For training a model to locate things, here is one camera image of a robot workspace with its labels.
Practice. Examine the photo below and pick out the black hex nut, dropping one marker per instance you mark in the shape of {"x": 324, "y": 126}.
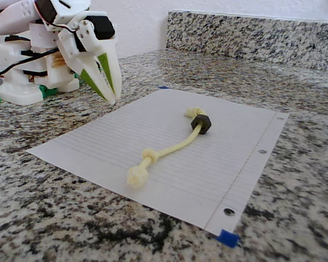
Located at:
{"x": 205, "y": 122}

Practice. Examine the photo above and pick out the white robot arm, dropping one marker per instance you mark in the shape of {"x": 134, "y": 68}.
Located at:
{"x": 13, "y": 95}

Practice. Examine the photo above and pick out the green round part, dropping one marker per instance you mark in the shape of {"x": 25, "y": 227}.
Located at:
{"x": 78, "y": 77}

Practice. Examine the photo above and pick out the blue tape piece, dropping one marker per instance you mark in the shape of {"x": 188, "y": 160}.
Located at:
{"x": 163, "y": 88}
{"x": 228, "y": 238}

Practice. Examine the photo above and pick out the lined paper sheet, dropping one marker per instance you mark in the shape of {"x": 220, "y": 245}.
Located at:
{"x": 98, "y": 142}

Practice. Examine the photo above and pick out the granite backsplash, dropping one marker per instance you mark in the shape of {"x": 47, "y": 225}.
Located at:
{"x": 235, "y": 35}

